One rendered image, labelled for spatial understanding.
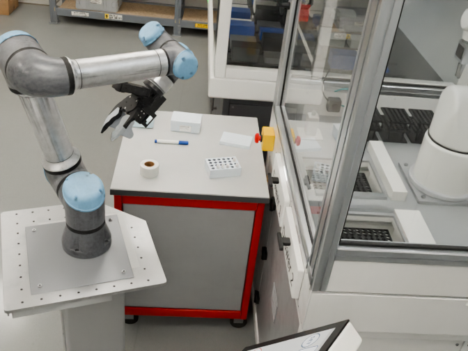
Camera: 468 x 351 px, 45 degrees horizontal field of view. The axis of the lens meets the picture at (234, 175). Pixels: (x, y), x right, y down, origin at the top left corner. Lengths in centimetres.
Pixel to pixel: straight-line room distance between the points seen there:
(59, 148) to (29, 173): 186
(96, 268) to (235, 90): 121
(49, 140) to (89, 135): 222
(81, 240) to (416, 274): 95
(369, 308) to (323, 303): 12
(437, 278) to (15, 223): 128
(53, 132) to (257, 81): 121
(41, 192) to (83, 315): 157
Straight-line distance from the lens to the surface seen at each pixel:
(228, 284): 237
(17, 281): 174
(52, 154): 171
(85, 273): 173
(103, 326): 196
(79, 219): 168
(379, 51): 114
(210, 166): 214
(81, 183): 168
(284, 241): 165
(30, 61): 145
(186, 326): 259
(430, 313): 162
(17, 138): 390
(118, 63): 149
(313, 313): 153
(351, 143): 121
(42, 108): 161
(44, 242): 184
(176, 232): 218
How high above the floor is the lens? 196
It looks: 34 degrees down
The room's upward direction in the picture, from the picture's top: 7 degrees clockwise
